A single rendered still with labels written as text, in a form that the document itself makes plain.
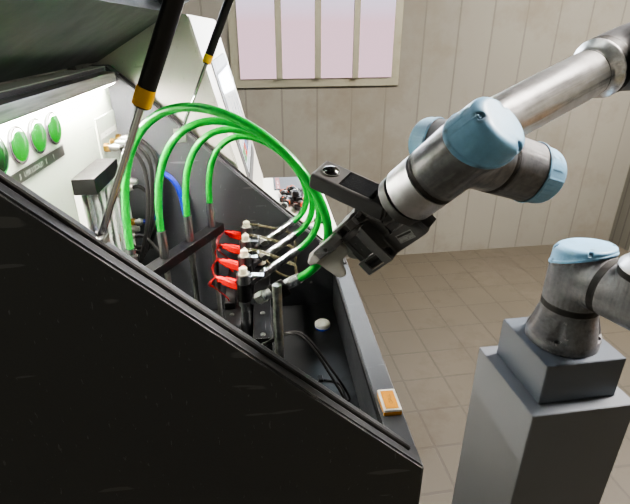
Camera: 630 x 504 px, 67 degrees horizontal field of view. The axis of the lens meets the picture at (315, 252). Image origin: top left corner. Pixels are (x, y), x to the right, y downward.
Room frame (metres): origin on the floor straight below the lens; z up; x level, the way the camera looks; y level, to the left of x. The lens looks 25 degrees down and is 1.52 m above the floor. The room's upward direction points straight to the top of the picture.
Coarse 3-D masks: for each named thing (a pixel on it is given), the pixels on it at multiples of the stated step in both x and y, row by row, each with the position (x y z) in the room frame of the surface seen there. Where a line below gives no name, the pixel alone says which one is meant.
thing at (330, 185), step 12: (324, 168) 0.64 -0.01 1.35; (336, 168) 0.64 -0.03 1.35; (312, 180) 0.63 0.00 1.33; (324, 180) 0.62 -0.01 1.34; (336, 180) 0.62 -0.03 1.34; (348, 180) 0.62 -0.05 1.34; (360, 180) 0.63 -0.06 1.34; (372, 180) 0.63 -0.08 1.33; (324, 192) 0.62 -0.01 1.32; (336, 192) 0.61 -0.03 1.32; (348, 192) 0.60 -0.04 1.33; (360, 192) 0.60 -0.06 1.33; (372, 192) 0.60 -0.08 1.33; (348, 204) 0.61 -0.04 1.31; (360, 204) 0.60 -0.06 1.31; (372, 204) 0.59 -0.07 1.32; (372, 216) 0.59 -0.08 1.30
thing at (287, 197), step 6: (288, 186) 1.62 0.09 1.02; (294, 186) 1.64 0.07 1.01; (282, 192) 1.62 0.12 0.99; (288, 192) 1.61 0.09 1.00; (294, 192) 1.51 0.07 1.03; (300, 192) 1.61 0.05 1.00; (282, 198) 1.56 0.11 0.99; (288, 198) 1.49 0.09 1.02; (294, 198) 1.52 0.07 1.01; (300, 198) 1.51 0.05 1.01; (282, 204) 1.45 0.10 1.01; (288, 204) 1.46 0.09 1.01; (300, 204) 1.46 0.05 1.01
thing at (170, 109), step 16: (160, 112) 0.75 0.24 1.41; (176, 112) 0.74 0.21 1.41; (208, 112) 0.72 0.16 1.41; (224, 112) 0.72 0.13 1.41; (144, 128) 0.76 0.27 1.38; (256, 128) 0.70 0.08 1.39; (272, 144) 0.69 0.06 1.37; (288, 160) 0.69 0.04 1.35; (128, 176) 0.78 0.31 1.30; (304, 176) 0.68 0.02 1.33; (128, 192) 0.78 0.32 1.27; (128, 208) 0.78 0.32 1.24; (320, 208) 0.67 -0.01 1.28; (128, 224) 0.78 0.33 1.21; (128, 240) 0.78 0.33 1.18; (304, 272) 0.68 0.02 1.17
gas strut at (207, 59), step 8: (224, 0) 1.13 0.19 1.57; (232, 0) 1.13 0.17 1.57; (224, 8) 1.12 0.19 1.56; (224, 16) 1.12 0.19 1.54; (216, 24) 1.12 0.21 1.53; (224, 24) 1.13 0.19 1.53; (216, 32) 1.12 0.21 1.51; (216, 40) 1.12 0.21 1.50; (208, 48) 1.11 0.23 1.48; (208, 56) 1.11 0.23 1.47; (208, 64) 1.12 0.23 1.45; (200, 80) 1.11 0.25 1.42; (192, 96) 1.11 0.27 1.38; (184, 120) 1.10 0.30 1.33; (176, 128) 1.10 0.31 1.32; (184, 136) 1.10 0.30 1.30
